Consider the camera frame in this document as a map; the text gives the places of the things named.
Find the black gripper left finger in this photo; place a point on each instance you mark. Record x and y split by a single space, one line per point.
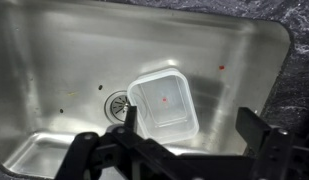
94 153

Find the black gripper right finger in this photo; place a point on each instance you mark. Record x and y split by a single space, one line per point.
284 153

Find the clear rectangular plastic container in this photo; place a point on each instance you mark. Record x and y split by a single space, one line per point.
167 103

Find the steel sink drain strainer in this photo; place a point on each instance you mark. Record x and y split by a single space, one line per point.
115 105

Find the stainless steel sink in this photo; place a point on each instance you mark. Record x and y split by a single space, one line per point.
77 50

